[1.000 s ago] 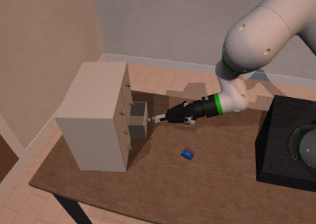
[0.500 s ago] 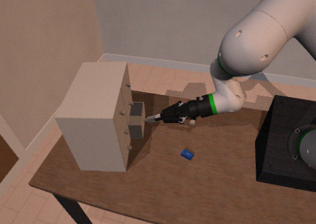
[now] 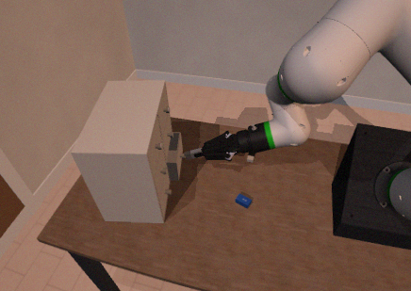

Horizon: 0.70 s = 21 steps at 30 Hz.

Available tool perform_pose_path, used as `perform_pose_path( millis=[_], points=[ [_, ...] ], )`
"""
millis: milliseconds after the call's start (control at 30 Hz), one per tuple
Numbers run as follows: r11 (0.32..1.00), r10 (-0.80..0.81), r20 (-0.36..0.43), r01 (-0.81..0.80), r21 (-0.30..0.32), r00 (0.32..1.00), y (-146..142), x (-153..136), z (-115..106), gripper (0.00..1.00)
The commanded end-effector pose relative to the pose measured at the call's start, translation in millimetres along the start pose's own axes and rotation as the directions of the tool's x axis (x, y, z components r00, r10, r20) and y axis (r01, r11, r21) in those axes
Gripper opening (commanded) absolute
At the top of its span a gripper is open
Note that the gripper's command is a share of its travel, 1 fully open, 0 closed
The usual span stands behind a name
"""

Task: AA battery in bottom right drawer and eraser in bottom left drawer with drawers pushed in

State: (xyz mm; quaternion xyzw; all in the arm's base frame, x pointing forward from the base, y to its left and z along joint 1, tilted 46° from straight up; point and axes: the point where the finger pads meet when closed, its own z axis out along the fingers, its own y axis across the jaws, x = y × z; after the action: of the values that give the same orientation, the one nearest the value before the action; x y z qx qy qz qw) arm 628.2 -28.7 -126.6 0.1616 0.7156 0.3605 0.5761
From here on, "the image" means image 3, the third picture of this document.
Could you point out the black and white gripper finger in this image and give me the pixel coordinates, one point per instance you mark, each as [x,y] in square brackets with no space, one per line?
[215,153]
[215,142]

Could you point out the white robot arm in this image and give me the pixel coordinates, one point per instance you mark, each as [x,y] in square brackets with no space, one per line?
[322,65]

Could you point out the beige small chest of drawers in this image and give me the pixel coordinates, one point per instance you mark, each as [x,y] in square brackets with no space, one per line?
[112,151]

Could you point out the tan wooden drawer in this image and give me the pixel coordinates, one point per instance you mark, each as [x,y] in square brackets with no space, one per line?
[160,168]
[175,156]
[167,132]
[163,110]
[155,146]
[164,194]

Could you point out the blue rectangular block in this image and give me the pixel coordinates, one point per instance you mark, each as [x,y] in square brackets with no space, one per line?
[244,201]

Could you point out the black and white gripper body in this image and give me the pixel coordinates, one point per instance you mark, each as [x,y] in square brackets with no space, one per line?
[241,145]

